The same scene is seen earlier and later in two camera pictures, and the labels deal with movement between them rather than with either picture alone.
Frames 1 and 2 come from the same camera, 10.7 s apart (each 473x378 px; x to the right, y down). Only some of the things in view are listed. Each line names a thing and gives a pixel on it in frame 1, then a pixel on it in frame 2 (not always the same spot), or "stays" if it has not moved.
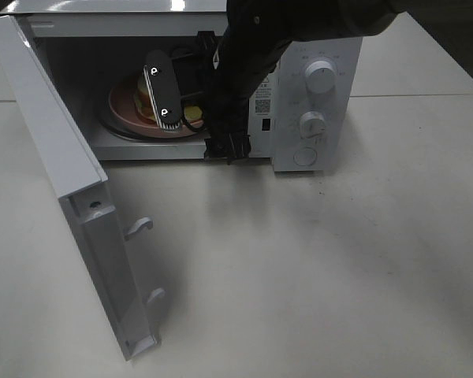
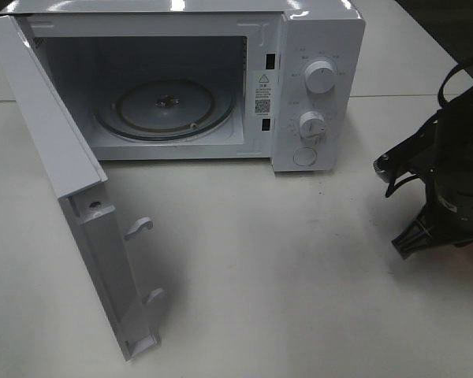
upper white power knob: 321,76 stays
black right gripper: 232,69 to 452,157
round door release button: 305,157 stays
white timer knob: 312,124 stays
